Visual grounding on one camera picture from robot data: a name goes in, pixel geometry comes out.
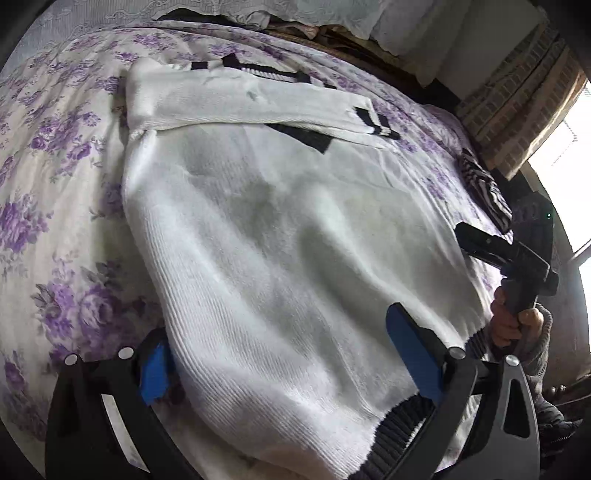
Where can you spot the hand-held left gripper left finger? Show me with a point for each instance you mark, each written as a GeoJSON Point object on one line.
{"type": "Point", "coordinates": [154, 374]}

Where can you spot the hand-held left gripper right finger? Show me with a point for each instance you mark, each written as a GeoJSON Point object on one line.
{"type": "Point", "coordinates": [411, 350]}

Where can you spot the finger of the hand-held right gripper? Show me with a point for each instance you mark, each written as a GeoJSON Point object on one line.
{"type": "Point", "coordinates": [482, 244]}

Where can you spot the white sweater with black trim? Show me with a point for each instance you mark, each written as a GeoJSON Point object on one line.
{"type": "Point", "coordinates": [277, 258]}

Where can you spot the person's right forearm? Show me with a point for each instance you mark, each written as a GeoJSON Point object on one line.
{"type": "Point", "coordinates": [545, 341]}

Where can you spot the person's right hand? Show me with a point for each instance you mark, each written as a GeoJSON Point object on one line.
{"type": "Point", "coordinates": [505, 330]}

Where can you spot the black white striped cloth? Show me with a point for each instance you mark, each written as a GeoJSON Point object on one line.
{"type": "Point", "coordinates": [487, 189]}

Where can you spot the window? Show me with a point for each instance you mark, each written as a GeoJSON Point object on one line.
{"type": "Point", "coordinates": [565, 161]}

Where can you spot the plaid curtain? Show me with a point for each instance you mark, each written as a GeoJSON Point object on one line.
{"type": "Point", "coordinates": [521, 101]}

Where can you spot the purple floral bedsheet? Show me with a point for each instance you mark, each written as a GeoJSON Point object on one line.
{"type": "Point", "coordinates": [55, 161]}

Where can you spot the white lace cover cloth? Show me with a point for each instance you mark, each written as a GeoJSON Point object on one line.
{"type": "Point", "coordinates": [415, 18]}

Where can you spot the brown woven mat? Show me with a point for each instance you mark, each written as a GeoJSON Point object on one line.
{"type": "Point", "coordinates": [351, 46]}

